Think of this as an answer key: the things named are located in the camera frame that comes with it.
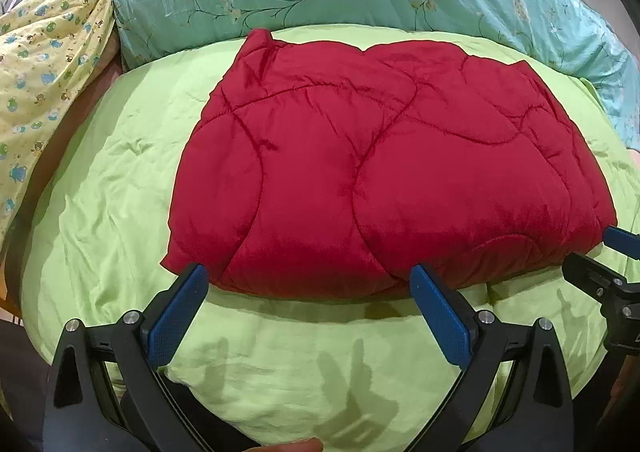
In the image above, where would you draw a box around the person's right forearm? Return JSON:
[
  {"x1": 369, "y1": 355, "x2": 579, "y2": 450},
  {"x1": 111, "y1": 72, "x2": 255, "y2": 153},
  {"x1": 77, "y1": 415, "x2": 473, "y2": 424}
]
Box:
[{"x1": 607, "y1": 357, "x2": 640, "y2": 435}]

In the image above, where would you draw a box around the red quilt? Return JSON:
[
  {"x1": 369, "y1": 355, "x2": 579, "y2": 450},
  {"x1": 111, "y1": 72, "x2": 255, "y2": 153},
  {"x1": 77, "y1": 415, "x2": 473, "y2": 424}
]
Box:
[{"x1": 160, "y1": 28, "x2": 619, "y2": 301}]

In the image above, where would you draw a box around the person's left hand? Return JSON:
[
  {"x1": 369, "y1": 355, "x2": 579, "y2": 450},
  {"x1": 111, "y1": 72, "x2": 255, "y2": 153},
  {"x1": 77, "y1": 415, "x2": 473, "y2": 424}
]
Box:
[{"x1": 257, "y1": 437, "x2": 327, "y2": 452}]

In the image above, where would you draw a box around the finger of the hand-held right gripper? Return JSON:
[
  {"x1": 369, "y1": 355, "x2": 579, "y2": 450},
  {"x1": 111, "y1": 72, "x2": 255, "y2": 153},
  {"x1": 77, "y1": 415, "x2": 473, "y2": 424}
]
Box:
[
  {"x1": 561, "y1": 252, "x2": 640, "y2": 307},
  {"x1": 602, "y1": 226, "x2": 640, "y2": 261}
]

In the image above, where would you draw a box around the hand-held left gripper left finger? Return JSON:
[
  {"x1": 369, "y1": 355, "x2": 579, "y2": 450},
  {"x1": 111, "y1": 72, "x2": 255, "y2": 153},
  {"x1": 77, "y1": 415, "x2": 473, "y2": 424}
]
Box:
[{"x1": 42, "y1": 263, "x2": 236, "y2": 452}]

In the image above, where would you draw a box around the yellow printed cloth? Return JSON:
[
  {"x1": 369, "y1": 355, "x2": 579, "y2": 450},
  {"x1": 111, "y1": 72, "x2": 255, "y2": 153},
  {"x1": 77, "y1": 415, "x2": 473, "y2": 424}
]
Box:
[{"x1": 0, "y1": 0, "x2": 119, "y2": 239}]

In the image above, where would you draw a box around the light green blanket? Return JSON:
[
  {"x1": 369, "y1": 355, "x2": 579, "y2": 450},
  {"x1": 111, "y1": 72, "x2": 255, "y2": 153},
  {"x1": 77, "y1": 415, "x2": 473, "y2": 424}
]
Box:
[{"x1": 20, "y1": 24, "x2": 640, "y2": 452}]

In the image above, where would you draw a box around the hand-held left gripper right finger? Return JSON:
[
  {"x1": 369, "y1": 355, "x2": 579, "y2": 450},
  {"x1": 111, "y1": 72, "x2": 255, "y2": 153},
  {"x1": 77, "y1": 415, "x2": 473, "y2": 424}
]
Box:
[{"x1": 400, "y1": 264, "x2": 576, "y2": 452}]

